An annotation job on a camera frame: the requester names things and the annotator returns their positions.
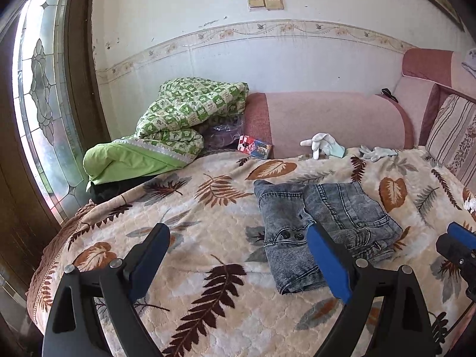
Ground stained glass door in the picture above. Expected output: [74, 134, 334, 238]
[0, 0, 97, 224]

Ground green patterned quilt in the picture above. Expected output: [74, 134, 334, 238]
[82, 77, 250, 187]

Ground black cloth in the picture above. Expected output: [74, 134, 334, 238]
[89, 175, 164, 205]

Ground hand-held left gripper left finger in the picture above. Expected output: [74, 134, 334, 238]
[42, 223, 171, 357]

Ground lilac cloth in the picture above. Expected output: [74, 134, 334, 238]
[461, 49, 476, 77]

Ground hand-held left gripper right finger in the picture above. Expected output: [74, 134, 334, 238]
[306, 222, 436, 357]

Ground striped floral cushion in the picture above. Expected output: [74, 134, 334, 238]
[426, 94, 476, 183]

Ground white glove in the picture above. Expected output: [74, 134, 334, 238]
[300, 133, 337, 160]

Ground grey denim pants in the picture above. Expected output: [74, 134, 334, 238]
[254, 180, 404, 295]

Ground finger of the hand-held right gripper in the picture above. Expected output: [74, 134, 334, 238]
[436, 234, 476, 268]
[447, 222, 476, 246]

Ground red and blue card box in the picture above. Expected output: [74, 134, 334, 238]
[238, 135, 274, 160]

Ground leaf print blanket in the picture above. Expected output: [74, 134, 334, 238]
[26, 147, 476, 357]

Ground grey glove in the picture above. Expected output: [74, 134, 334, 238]
[359, 146, 400, 162]

